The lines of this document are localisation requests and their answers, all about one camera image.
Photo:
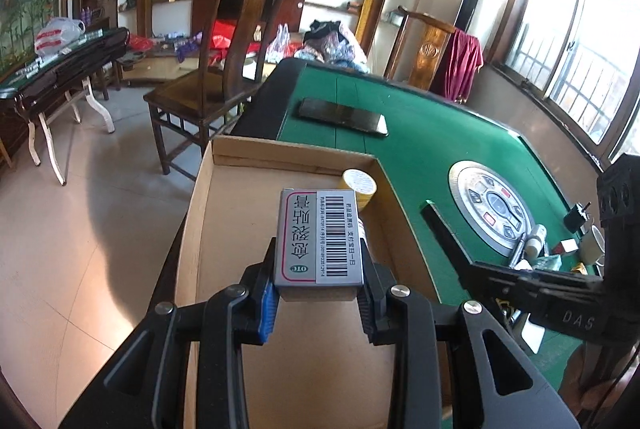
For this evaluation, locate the black tablet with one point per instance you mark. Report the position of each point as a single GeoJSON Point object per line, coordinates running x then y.
{"type": "Point", "coordinates": [340, 115]}

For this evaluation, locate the white plastic bag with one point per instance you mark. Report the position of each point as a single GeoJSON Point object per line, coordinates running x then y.
{"type": "Point", "coordinates": [55, 36]}

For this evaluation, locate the black marker yellow caps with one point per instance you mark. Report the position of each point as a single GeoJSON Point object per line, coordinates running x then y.
{"type": "Point", "coordinates": [520, 251]}

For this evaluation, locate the grey medicine box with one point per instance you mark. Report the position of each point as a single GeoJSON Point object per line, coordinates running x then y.
{"type": "Point", "coordinates": [320, 239]}

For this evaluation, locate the small black motor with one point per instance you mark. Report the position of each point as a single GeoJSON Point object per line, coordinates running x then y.
{"type": "Point", "coordinates": [577, 218]}

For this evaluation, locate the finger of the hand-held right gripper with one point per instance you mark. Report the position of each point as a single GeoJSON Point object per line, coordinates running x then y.
{"type": "Point", "coordinates": [450, 239]}

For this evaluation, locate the carved wooden chair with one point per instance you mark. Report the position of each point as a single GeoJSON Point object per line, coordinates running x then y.
{"type": "Point", "coordinates": [430, 54]}

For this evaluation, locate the tissue packet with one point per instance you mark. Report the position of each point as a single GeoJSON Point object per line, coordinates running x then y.
{"type": "Point", "coordinates": [550, 262]}

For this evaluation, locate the person's right hand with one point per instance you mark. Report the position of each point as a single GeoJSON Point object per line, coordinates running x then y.
{"type": "Point", "coordinates": [592, 379]}

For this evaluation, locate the dark red garment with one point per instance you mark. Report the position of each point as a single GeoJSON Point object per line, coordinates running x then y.
{"type": "Point", "coordinates": [462, 64]}

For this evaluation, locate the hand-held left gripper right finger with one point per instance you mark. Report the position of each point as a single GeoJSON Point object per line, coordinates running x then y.
{"type": "Point", "coordinates": [365, 306]}

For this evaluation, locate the cardboard box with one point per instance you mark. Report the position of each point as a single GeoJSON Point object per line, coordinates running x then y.
{"type": "Point", "coordinates": [235, 219]}

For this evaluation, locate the black folding table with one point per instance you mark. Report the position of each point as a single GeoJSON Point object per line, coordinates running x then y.
{"type": "Point", "coordinates": [65, 64]}

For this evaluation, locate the yellow lidded jar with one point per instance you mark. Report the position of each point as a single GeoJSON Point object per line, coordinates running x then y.
{"type": "Point", "coordinates": [357, 184]}

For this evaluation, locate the red plastic bag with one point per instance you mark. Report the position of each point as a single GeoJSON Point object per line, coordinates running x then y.
{"type": "Point", "coordinates": [222, 34]}

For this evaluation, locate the clear plastic bag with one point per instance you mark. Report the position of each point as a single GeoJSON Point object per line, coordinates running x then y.
{"type": "Point", "coordinates": [279, 44]}

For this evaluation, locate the pile of clothes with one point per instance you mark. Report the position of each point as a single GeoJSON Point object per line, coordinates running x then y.
{"type": "Point", "coordinates": [330, 44]}

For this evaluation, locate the round table control panel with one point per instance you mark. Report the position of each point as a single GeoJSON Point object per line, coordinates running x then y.
{"type": "Point", "coordinates": [492, 209]}

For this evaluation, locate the white mug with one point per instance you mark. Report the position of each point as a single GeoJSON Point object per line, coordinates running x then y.
{"type": "Point", "coordinates": [592, 246]}

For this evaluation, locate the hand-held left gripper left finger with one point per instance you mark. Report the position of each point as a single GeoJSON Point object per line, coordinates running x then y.
{"type": "Point", "coordinates": [267, 306]}

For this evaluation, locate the white plastic bottle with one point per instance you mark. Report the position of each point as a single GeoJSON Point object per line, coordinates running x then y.
{"type": "Point", "coordinates": [536, 239]}

